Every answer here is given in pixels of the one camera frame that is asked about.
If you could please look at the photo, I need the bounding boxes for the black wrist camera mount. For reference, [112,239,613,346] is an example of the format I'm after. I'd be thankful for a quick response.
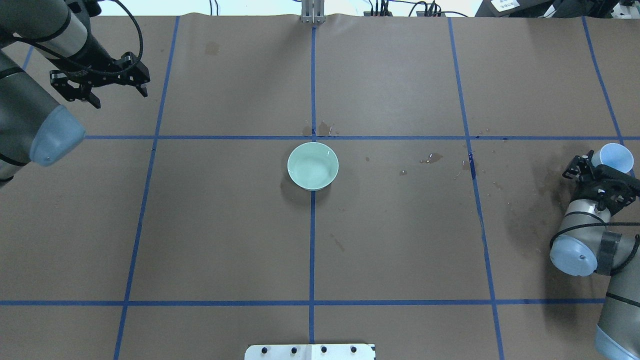
[562,152,640,198]
[49,51,151,109]

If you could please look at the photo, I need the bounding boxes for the black labelled box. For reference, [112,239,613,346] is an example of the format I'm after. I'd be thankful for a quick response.
[474,0,557,18]

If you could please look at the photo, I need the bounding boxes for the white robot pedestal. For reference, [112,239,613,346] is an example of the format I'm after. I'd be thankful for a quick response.
[244,343,377,360]

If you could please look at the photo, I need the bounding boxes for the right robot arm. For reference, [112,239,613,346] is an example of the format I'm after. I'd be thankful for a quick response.
[550,180,640,360]

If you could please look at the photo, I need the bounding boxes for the aluminium frame post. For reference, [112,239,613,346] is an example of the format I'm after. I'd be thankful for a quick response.
[298,0,326,25]

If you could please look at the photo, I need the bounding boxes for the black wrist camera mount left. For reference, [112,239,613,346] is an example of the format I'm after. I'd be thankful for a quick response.
[49,51,151,109]

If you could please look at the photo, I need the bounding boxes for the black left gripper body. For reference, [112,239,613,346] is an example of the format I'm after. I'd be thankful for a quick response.
[75,29,115,66]

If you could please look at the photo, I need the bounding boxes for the light blue cup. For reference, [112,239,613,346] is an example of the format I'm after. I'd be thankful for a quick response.
[590,143,634,174]

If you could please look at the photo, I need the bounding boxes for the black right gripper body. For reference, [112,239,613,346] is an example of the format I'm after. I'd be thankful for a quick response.
[574,180,631,214]

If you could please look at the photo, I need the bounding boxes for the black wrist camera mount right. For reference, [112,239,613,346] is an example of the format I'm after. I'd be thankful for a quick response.
[562,152,640,198]

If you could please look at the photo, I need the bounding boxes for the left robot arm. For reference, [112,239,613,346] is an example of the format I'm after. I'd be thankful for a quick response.
[1,0,113,186]

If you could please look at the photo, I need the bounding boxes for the pale green bowl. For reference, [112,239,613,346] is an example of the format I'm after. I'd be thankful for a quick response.
[286,142,339,191]

